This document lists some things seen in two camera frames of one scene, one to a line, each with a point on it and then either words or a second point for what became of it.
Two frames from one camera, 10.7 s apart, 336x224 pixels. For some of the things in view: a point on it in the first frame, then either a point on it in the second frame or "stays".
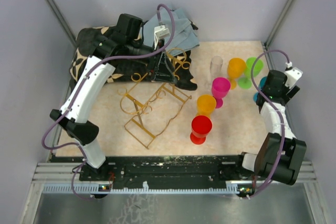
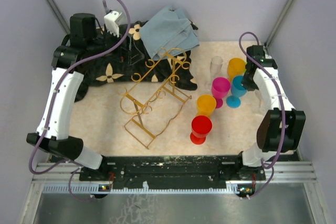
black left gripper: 161,69 → 129,54
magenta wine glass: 220,86 stays
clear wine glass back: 216,65 stays
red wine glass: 200,127 stays
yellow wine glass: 236,67 stays
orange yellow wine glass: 205,104 stays
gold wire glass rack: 154,100 stays
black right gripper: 290,94 → 248,85
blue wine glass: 261,83 → 233,101
